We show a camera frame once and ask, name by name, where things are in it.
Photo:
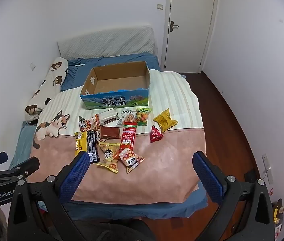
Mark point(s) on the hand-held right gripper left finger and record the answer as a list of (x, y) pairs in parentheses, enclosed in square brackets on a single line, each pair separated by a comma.
[(74, 178)]

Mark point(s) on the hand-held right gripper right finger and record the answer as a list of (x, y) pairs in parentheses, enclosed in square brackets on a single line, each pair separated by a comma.
[(207, 178)]

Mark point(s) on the yellow and black snack packet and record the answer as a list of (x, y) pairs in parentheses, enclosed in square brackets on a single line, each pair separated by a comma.
[(86, 144)]

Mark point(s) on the yellow bread packet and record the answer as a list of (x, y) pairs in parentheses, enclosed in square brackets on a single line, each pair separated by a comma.
[(109, 155)]

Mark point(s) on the small orange panda packet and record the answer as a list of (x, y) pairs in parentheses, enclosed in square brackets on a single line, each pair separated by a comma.
[(88, 123)]

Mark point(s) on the large orange panda packet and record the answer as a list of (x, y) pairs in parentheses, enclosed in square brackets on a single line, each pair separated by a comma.
[(131, 159)]

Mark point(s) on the long red packet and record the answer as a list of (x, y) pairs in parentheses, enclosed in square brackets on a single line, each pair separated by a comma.
[(128, 135)]

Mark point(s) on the white packet with brown band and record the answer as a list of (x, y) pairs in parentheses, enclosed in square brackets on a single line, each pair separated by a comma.
[(108, 116)]

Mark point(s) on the white cookie packet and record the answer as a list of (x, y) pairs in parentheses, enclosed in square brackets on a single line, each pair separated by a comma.
[(126, 116)]

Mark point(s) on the cardboard box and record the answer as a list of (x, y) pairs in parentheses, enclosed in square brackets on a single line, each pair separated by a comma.
[(121, 82)]

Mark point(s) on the light blue cloth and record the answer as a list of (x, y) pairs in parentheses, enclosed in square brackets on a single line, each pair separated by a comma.
[(23, 145)]

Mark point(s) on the cat printed blanket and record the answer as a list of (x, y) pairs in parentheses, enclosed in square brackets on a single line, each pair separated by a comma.
[(162, 165)]

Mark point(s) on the small red triangular packet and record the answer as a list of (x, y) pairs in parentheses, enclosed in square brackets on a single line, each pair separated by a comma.
[(156, 134)]

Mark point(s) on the gold crinkled packet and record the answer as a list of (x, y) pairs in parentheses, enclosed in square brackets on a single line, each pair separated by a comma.
[(164, 120)]

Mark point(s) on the pile of packets on floor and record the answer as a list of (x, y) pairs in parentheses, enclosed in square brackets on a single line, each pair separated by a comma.
[(281, 213)]

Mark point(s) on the green candy packet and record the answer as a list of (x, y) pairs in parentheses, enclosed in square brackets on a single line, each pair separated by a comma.
[(143, 116)]

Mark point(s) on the bear print long pillow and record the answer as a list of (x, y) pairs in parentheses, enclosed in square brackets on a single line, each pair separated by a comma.
[(54, 80)]

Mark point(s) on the blue bed sheet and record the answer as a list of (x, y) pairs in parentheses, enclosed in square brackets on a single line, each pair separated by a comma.
[(121, 59)]

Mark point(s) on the grey dotted cushion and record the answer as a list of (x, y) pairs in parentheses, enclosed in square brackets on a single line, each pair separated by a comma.
[(106, 42)]

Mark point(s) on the white door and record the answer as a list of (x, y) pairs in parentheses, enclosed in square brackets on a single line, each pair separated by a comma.
[(189, 27)]

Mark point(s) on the white wall power strip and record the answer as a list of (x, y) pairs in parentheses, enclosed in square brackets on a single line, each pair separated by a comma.
[(267, 168)]

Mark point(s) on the white wall socket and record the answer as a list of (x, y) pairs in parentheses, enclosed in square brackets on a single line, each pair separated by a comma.
[(32, 66)]

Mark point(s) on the white light switch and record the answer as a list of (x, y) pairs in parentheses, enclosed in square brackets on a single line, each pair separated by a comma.
[(160, 6)]

